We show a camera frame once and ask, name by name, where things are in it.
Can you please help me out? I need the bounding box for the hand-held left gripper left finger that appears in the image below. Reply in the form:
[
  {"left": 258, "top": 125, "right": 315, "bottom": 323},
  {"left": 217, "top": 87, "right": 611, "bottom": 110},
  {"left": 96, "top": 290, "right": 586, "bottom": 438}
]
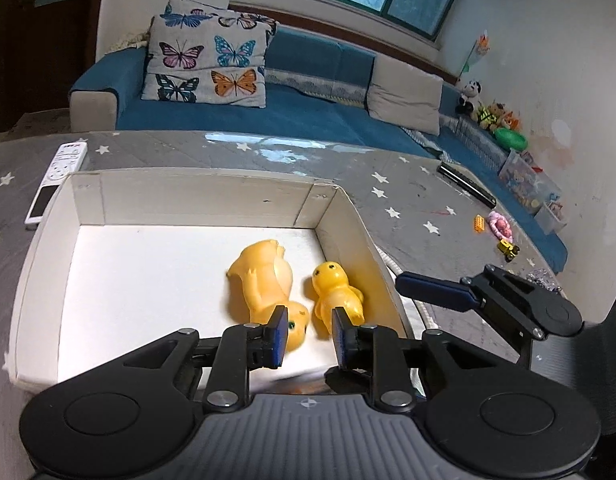
[{"left": 122, "top": 305, "right": 289, "bottom": 411}]

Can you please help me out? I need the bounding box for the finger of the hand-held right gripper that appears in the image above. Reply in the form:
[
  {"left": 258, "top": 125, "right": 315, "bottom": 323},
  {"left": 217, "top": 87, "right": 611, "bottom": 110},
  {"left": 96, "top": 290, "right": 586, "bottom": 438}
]
[{"left": 395, "top": 263, "right": 555, "bottom": 342}]

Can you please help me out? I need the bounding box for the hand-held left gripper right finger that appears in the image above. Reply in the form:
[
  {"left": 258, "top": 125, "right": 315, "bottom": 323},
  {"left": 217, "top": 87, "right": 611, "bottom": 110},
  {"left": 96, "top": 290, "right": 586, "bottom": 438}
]
[{"left": 331, "top": 307, "right": 510, "bottom": 409}]

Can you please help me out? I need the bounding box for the small yellow duck toy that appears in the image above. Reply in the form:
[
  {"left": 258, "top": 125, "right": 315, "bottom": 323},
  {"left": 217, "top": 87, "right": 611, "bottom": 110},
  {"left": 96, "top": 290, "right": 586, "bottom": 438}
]
[{"left": 307, "top": 260, "right": 367, "bottom": 339}]

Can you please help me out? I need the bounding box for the large yellow duck toy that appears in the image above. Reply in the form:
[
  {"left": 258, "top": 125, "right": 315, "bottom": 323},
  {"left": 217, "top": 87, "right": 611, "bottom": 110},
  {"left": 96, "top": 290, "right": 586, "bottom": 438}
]
[{"left": 226, "top": 240, "right": 311, "bottom": 354}]

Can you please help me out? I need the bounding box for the white cardboard box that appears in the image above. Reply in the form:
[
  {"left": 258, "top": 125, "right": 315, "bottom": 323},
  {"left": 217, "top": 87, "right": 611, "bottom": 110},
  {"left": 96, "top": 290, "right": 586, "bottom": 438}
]
[{"left": 2, "top": 169, "right": 415, "bottom": 397}]

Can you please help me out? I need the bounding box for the small clear plastic container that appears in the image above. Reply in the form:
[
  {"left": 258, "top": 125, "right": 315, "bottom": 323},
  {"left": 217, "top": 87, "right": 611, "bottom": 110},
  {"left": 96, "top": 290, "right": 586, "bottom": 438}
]
[{"left": 533, "top": 199, "right": 569, "bottom": 235}]

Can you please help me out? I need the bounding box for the small shiny beads pile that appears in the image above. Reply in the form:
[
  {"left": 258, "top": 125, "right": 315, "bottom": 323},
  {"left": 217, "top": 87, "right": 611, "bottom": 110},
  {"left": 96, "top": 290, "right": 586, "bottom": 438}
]
[{"left": 525, "top": 268, "right": 562, "bottom": 294}]

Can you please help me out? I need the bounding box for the yellow toy car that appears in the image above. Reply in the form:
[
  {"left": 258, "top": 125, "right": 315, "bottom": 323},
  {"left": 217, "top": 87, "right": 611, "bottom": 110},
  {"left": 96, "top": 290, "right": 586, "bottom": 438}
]
[{"left": 496, "top": 239, "right": 521, "bottom": 263}]

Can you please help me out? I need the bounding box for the pink toy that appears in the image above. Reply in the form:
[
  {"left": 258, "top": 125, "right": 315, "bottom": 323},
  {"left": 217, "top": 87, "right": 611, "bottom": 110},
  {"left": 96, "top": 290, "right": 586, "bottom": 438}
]
[{"left": 487, "top": 211, "right": 513, "bottom": 241}]

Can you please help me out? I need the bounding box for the grey star print table cover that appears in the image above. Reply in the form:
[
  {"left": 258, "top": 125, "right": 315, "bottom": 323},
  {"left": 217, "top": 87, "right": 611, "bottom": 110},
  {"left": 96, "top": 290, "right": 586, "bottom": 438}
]
[{"left": 0, "top": 129, "right": 611, "bottom": 480}]

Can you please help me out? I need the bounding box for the black remote control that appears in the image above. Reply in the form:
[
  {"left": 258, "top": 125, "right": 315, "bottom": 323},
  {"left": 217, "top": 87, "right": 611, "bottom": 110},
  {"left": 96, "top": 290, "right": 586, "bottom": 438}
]
[{"left": 436, "top": 162, "right": 498, "bottom": 207}]

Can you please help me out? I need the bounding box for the clear plastic toy box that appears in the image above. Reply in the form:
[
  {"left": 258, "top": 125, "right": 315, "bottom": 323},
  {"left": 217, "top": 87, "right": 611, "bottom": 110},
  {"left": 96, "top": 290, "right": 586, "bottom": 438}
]
[{"left": 497, "top": 148, "right": 564, "bottom": 216}]

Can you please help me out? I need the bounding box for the yellow green plush toy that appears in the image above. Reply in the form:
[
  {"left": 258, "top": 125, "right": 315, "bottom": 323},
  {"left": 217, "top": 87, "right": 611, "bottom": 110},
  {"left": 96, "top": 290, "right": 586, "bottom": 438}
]
[{"left": 470, "top": 104, "right": 497, "bottom": 131}]

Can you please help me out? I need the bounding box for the plain grey cushion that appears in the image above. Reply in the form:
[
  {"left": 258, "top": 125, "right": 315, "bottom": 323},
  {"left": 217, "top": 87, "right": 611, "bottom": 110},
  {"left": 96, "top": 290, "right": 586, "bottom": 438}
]
[{"left": 366, "top": 53, "right": 445, "bottom": 136}]

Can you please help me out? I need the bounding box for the panda plush toy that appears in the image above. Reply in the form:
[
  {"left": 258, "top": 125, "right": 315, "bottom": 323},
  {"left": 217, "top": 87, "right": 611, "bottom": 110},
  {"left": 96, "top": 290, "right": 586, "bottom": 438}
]
[{"left": 455, "top": 78, "right": 484, "bottom": 116}]

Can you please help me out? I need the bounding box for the blue sofa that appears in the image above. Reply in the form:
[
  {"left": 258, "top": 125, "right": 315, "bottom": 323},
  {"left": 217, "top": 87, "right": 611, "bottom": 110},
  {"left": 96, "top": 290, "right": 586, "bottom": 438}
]
[{"left": 68, "top": 25, "right": 569, "bottom": 274}]

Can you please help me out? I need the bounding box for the white remote control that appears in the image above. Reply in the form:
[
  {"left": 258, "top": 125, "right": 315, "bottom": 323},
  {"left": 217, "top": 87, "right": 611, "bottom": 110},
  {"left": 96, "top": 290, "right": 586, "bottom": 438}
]
[{"left": 24, "top": 142, "right": 90, "bottom": 225}]

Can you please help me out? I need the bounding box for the butterfly print pillow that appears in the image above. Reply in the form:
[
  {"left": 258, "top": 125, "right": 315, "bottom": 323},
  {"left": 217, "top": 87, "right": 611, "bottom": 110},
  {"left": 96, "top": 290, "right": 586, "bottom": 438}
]
[
  {"left": 140, "top": 0, "right": 269, "bottom": 110},
  {"left": 190, "top": 7, "right": 279, "bottom": 49}
]

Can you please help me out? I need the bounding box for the white knitted cloth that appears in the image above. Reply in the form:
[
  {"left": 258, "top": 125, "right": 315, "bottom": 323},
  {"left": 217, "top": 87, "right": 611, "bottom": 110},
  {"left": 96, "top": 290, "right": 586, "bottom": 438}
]
[{"left": 104, "top": 29, "right": 151, "bottom": 54}]

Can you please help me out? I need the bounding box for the dark wooden door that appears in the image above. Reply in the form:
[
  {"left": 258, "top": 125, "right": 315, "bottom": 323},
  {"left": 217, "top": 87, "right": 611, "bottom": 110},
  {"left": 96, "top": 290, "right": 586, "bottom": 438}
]
[{"left": 0, "top": 0, "right": 104, "bottom": 137}]

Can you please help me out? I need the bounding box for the paper flower wall decoration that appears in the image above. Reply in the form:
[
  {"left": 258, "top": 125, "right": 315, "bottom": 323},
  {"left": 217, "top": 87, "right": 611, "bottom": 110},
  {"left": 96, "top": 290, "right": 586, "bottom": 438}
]
[{"left": 460, "top": 29, "right": 492, "bottom": 74}]

